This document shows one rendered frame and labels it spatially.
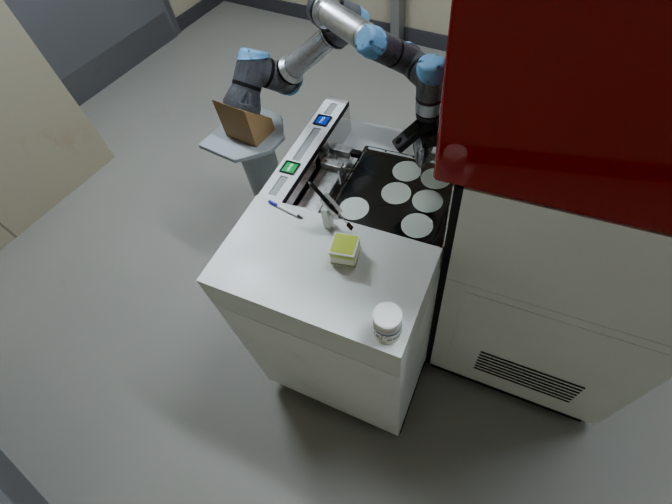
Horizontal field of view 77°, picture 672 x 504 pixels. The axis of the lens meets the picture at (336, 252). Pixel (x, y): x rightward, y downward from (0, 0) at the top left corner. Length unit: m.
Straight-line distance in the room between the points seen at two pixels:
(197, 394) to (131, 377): 0.37
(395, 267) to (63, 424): 1.86
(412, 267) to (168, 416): 1.48
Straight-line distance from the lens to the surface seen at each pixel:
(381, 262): 1.20
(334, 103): 1.74
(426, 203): 1.42
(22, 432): 2.66
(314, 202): 1.48
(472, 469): 2.02
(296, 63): 1.77
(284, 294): 1.19
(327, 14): 1.41
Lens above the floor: 1.97
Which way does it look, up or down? 55 degrees down
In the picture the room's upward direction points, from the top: 11 degrees counter-clockwise
